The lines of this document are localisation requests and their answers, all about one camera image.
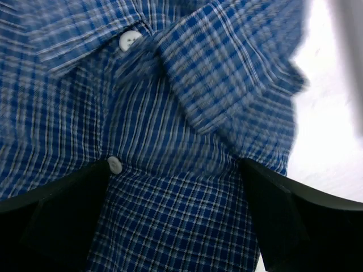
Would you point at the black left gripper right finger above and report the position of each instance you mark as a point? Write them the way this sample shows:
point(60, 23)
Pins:
point(298, 227)

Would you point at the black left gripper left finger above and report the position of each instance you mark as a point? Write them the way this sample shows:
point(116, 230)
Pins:
point(51, 228)

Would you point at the blue plaid button shirt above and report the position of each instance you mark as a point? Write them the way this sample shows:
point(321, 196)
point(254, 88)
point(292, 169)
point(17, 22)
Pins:
point(178, 92)

